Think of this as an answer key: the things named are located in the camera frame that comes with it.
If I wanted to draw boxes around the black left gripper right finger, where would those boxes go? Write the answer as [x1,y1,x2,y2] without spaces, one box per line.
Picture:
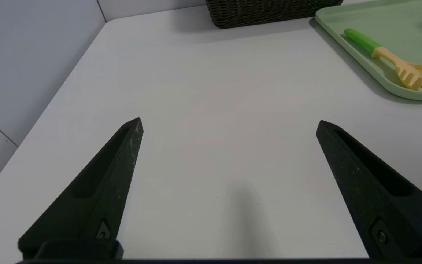
[316,120,422,260]

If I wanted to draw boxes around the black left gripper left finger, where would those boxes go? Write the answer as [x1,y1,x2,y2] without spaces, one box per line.
[18,117,144,261]

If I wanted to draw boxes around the green handled yellow pasta spoon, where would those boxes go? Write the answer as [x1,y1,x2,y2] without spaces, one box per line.
[344,28,422,92]

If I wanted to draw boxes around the dark brown wicker basket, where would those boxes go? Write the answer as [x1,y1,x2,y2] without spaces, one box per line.
[205,0,343,29]

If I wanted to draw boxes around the light green plastic tray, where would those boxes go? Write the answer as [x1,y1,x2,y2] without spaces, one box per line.
[315,0,422,101]

